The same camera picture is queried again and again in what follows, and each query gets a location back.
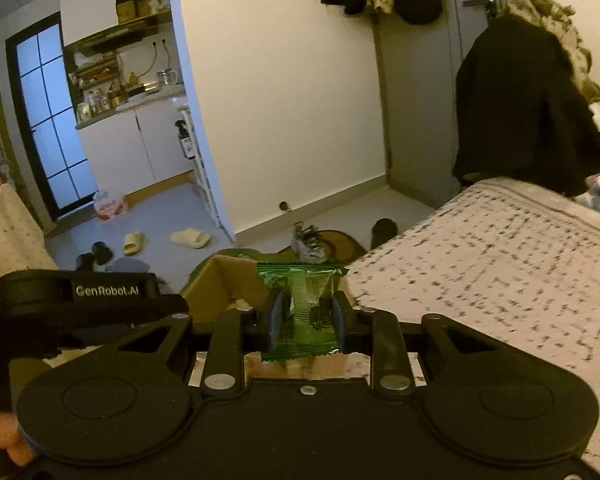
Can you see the green snack packet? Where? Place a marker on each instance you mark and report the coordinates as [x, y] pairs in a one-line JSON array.
[[305, 285]]

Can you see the white wall cabinet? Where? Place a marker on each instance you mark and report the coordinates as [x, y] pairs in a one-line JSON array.
[[87, 0]]

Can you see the glass kettle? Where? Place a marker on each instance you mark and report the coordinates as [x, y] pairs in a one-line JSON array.
[[167, 77]]

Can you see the white narrow shelf rack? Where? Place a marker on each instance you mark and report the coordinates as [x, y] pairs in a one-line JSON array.
[[206, 182]]

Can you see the brown cardboard box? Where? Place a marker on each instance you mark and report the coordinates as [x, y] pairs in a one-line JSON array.
[[220, 280]]

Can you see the black-framed glass door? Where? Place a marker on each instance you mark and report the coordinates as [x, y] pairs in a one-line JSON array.
[[45, 110]]

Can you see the grey patterned sneaker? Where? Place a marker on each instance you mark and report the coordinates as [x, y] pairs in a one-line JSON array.
[[310, 245]]

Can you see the grey cushion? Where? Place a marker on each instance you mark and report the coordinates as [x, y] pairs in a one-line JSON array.
[[130, 264]]

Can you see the person's left hand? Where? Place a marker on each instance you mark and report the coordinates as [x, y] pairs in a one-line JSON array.
[[2, 435]]

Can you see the red white plastic bag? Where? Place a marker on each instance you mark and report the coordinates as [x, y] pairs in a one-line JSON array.
[[110, 206]]

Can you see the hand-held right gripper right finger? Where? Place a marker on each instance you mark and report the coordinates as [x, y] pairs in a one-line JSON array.
[[340, 320]]

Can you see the beige dotted tablecloth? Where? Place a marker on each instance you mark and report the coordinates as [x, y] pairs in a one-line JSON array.
[[10, 235]]

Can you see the white kitchen cabinet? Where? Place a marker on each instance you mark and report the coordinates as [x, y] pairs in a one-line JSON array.
[[125, 150]]

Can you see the steel range hood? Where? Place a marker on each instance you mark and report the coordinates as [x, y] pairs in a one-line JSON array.
[[115, 35]]

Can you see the black spray bottle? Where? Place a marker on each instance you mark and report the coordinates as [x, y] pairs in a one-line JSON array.
[[184, 140]]

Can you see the grey door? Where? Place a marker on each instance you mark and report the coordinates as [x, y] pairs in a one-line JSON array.
[[420, 110]]

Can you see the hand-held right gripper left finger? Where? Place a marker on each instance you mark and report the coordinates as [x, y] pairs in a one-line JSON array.
[[276, 320]]

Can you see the black coat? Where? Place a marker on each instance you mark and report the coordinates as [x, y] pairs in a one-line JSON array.
[[520, 110]]

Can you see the beige slipper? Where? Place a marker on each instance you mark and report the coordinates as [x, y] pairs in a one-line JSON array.
[[132, 242], [190, 237]]

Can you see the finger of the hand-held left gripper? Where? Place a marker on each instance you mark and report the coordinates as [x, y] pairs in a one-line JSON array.
[[162, 307]]

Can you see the checkered beige hoodie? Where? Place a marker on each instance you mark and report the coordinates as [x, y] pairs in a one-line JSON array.
[[545, 5]]

